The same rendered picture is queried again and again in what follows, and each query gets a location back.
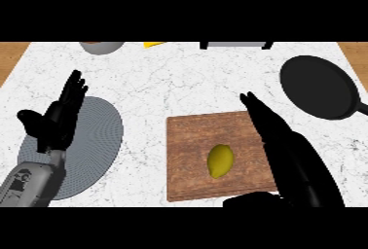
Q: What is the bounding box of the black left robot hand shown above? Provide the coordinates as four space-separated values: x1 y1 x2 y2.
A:
16 69 90 155

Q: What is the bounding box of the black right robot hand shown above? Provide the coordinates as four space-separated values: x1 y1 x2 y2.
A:
222 91 346 208

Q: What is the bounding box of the yellow lemon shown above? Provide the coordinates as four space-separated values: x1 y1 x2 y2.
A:
206 144 237 179

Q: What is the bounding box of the brown wooden cutting board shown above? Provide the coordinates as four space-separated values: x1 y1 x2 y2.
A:
166 110 280 202

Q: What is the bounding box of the black frying pan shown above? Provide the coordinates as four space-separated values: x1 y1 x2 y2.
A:
280 54 368 121

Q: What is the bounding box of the grey round placemat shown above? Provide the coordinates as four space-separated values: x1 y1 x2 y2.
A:
16 95 126 201

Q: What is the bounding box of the grey bowl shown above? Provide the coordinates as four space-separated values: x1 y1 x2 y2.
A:
79 42 127 55

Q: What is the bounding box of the yellow wedge-shaped object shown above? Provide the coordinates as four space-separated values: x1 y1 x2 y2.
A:
142 42 167 50

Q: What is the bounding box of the grey appliance with black legs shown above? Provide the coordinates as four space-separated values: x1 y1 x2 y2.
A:
198 42 275 51

